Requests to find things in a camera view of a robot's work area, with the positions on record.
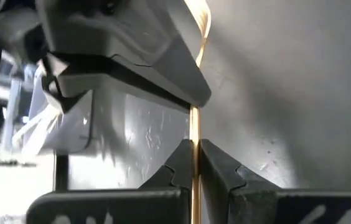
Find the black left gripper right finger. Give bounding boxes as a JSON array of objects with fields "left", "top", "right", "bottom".
[{"left": 199, "top": 138, "right": 281, "bottom": 224}]

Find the gold fork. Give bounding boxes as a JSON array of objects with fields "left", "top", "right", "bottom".
[{"left": 184, "top": 0, "right": 212, "bottom": 224}]

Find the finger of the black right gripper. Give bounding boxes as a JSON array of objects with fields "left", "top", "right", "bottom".
[
  {"left": 40, "top": 53, "right": 192, "bottom": 114},
  {"left": 35, "top": 0, "right": 212, "bottom": 108}
]

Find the black table border frame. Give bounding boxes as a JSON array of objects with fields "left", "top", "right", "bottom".
[{"left": 53, "top": 154, "right": 70, "bottom": 191}]

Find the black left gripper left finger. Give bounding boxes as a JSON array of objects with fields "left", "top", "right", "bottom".
[{"left": 138, "top": 138, "right": 194, "bottom": 191}]

